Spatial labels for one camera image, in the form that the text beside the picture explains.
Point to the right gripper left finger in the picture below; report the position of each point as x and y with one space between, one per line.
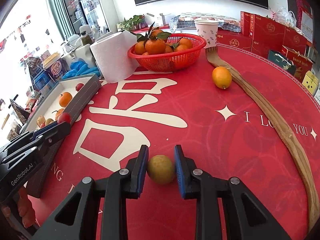
77 215

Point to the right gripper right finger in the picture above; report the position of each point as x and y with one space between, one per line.
224 207

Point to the orange mandarin with stem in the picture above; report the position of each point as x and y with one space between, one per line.
58 113

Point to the dried husk fruit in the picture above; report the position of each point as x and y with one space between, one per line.
40 120

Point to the white grey tray box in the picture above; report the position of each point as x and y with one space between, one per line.
51 103

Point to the purple milk tea cup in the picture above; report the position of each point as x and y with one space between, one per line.
55 66

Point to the blue rubber gloves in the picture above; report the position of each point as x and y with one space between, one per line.
80 68

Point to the red patterned table mat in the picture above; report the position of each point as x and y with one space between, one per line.
224 131

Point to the white paper towel roll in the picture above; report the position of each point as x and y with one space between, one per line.
111 57

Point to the yellow orange lemon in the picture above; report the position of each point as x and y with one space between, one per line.
221 77

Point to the dark green gift bag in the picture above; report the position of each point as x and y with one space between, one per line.
282 61

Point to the red gift bag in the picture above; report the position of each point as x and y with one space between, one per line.
302 63

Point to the wooden back scratcher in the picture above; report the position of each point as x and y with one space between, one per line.
284 131

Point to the mandarins with leaves pile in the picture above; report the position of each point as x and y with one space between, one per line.
155 41

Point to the red plastic fruit basket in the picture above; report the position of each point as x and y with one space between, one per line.
171 62

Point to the red gift box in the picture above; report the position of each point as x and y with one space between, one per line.
267 34

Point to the floral paper cup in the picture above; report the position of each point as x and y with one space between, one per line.
207 29

